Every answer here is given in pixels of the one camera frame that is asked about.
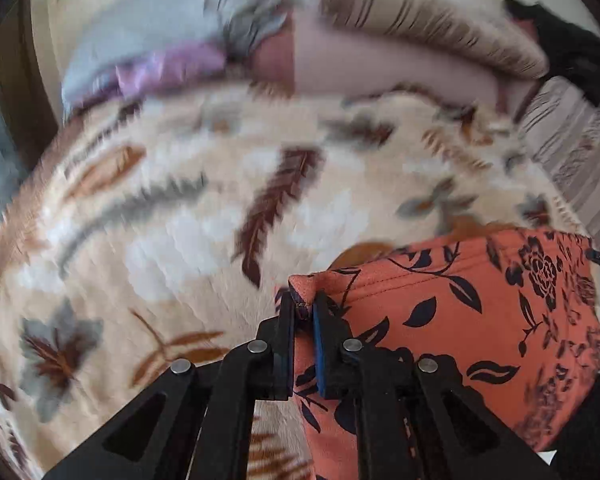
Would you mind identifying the grey blue pillow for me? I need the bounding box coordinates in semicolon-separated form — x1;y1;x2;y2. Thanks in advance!
60;0;293;118

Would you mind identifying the pink padded headboard cushion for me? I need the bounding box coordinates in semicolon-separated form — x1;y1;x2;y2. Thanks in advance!
252;14;513;112

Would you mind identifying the orange black floral garment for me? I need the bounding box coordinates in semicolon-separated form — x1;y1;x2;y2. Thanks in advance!
287;227;600;480

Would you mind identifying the black clothing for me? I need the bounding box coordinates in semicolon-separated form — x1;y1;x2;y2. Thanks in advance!
502;0;600;107

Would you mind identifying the brown wooden window frame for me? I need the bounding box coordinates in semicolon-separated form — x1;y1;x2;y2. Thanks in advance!
0;0;63;171

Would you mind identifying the dark cloth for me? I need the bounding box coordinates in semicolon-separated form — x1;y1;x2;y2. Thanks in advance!
552;369;600;480

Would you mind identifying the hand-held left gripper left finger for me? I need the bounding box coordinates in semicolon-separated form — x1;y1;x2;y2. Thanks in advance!
42;290;297;480

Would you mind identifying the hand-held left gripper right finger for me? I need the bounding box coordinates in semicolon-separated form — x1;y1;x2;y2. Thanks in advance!
311;292;562;480

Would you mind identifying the purple floral cloth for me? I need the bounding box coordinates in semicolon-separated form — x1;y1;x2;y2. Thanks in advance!
114;42;229;102

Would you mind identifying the cream leaf print quilt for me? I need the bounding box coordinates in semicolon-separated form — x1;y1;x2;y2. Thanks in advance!
0;80;597;480

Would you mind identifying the long striped floral bolster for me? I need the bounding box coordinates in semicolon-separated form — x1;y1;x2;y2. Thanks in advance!
300;0;552;82

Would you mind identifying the striped floral pillow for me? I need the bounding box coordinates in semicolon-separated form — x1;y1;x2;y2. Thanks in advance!
516;76;600;257

